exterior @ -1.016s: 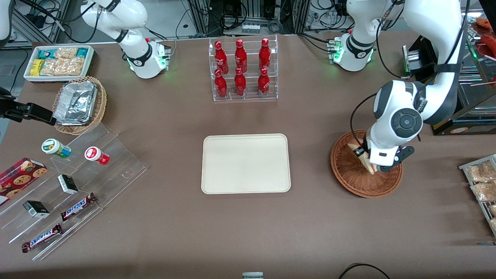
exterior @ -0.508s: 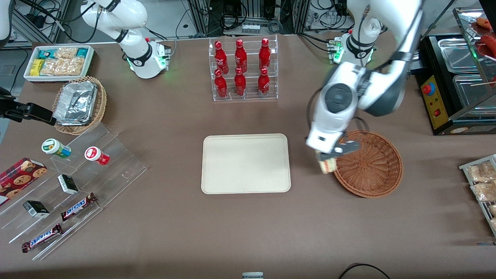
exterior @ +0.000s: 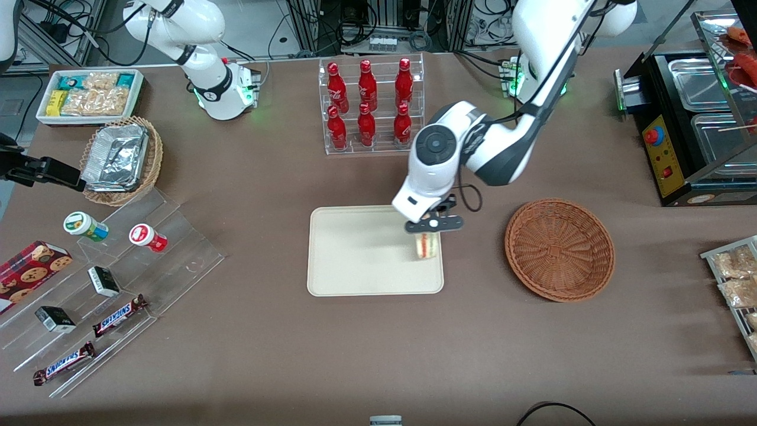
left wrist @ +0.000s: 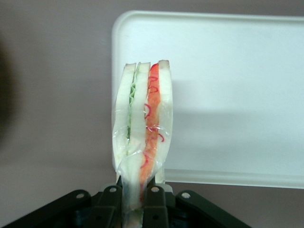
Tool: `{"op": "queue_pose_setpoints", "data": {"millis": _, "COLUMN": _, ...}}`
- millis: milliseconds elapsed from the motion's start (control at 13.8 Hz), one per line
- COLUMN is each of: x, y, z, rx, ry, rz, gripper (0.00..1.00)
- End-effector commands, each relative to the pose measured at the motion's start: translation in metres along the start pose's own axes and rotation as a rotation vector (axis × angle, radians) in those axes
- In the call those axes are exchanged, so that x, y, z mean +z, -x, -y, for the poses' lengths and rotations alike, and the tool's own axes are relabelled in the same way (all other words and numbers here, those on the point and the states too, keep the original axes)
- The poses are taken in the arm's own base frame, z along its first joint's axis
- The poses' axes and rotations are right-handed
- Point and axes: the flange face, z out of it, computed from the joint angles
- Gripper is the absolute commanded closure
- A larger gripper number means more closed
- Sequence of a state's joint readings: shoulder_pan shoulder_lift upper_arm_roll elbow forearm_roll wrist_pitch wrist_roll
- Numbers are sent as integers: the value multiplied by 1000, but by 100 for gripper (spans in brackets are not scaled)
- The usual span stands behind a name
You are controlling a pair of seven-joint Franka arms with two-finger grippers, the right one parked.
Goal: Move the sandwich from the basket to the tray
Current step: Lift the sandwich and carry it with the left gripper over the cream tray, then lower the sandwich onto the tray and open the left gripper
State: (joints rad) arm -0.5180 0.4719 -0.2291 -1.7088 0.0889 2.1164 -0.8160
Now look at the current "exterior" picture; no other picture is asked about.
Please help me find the round brown wicker basket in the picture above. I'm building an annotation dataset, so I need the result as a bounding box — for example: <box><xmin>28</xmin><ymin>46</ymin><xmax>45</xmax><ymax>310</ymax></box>
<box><xmin>504</xmin><ymin>198</ymin><xmax>616</xmax><ymax>303</ymax></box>

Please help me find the cream rectangular plastic tray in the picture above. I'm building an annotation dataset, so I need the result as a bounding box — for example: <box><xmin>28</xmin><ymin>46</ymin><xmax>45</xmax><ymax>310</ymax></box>
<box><xmin>306</xmin><ymin>205</ymin><xmax>445</xmax><ymax>297</ymax></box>

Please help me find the clear acrylic bottle rack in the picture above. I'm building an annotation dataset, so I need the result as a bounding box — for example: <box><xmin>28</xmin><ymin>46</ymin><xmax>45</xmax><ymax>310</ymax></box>
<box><xmin>318</xmin><ymin>53</ymin><xmax>426</xmax><ymax>156</ymax></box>

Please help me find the red cola bottle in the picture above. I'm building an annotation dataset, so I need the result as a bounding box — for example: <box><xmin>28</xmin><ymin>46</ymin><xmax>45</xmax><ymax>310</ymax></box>
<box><xmin>327</xmin><ymin>62</ymin><xmax>348</xmax><ymax>114</ymax></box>
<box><xmin>358</xmin><ymin>59</ymin><xmax>378</xmax><ymax>112</ymax></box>
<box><xmin>357</xmin><ymin>103</ymin><xmax>377</xmax><ymax>148</ymax></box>
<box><xmin>393</xmin><ymin>103</ymin><xmax>413</xmax><ymax>147</ymax></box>
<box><xmin>395</xmin><ymin>57</ymin><xmax>414</xmax><ymax>109</ymax></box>
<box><xmin>328</xmin><ymin>105</ymin><xmax>348</xmax><ymax>151</ymax></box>

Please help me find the grey wire rack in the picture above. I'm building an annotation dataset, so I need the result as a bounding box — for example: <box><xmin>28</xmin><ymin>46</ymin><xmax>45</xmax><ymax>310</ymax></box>
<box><xmin>700</xmin><ymin>235</ymin><xmax>757</xmax><ymax>363</ymax></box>

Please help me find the grey plastic snack bin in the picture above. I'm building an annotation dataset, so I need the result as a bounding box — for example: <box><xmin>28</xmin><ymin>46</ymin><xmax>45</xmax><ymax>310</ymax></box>
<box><xmin>35</xmin><ymin>69</ymin><xmax>145</xmax><ymax>127</ymax></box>

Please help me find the red-lidded white cup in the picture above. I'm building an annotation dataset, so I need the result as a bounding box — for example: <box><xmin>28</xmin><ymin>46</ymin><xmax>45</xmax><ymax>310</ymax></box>
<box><xmin>128</xmin><ymin>223</ymin><xmax>169</xmax><ymax>253</ymax></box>

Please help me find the black food warmer yellow panel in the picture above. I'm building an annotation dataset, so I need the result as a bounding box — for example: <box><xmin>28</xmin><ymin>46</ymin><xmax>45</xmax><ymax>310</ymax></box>
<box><xmin>614</xmin><ymin>8</ymin><xmax>757</xmax><ymax>208</ymax></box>

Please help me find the clear acrylic stepped display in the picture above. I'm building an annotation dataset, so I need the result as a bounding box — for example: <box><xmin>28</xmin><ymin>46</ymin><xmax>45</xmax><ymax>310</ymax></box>
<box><xmin>0</xmin><ymin>188</ymin><xmax>226</xmax><ymax>399</ymax></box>

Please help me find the light wicker basket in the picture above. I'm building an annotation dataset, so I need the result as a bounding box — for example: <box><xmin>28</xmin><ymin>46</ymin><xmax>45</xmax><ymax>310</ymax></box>
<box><xmin>79</xmin><ymin>116</ymin><xmax>164</xmax><ymax>207</ymax></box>

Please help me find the steel warmer pan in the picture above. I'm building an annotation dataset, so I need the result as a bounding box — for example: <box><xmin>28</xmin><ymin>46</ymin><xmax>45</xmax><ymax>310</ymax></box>
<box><xmin>690</xmin><ymin>112</ymin><xmax>757</xmax><ymax>168</ymax></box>
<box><xmin>668</xmin><ymin>57</ymin><xmax>732</xmax><ymax>112</ymax></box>

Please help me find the small black box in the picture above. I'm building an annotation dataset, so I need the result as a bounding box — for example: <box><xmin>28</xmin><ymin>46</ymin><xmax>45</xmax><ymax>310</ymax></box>
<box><xmin>34</xmin><ymin>305</ymin><xmax>77</xmax><ymax>334</ymax></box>
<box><xmin>87</xmin><ymin>266</ymin><xmax>121</xmax><ymax>298</ymax></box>

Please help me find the Snickers chocolate bar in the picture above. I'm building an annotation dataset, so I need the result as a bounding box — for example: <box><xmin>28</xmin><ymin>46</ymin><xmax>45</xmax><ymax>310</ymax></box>
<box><xmin>92</xmin><ymin>293</ymin><xmax>149</xmax><ymax>338</ymax></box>
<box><xmin>32</xmin><ymin>341</ymin><xmax>98</xmax><ymax>387</ymax></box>

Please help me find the aluminium foil tray stack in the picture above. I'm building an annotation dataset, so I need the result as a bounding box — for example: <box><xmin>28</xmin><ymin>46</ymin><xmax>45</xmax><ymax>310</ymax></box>
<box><xmin>81</xmin><ymin>122</ymin><xmax>150</xmax><ymax>192</ymax></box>

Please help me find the red cookie box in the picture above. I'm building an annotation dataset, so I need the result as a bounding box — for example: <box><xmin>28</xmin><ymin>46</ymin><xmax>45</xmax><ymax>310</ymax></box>
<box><xmin>0</xmin><ymin>240</ymin><xmax>73</xmax><ymax>315</ymax></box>

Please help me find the black cable loop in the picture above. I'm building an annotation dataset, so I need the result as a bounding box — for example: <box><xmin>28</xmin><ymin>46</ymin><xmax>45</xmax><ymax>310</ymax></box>
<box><xmin>516</xmin><ymin>402</ymin><xmax>599</xmax><ymax>426</ymax></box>

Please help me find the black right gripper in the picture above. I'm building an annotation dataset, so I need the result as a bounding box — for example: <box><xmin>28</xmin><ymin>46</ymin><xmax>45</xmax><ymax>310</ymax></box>
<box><xmin>0</xmin><ymin>134</ymin><xmax>87</xmax><ymax>193</ymax></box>

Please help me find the plastic-wrapped sandwich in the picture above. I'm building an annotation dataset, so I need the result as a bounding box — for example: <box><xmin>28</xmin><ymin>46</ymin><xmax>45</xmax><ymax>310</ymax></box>
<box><xmin>413</xmin><ymin>231</ymin><xmax>442</xmax><ymax>261</ymax></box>

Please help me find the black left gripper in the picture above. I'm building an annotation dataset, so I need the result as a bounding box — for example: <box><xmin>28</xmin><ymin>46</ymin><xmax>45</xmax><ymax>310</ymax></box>
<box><xmin>405</xmin><ymin>198</ymin><xmax>465</xmax><ymax>234</ymax></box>

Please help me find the green-lidded white cup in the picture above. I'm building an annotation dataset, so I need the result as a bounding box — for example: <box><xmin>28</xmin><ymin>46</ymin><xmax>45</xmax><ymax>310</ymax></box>
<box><xmin>63</xmin><ymin>211</ymin><xmax>109</xmax><ymax>243</ymax></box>

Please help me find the clear bag of crackers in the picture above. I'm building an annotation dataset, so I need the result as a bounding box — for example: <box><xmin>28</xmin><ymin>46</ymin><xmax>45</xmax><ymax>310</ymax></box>
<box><xmin>62</xmin><ymin>72</ymin><xmax>132</xmax><ymax>117</ymax></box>

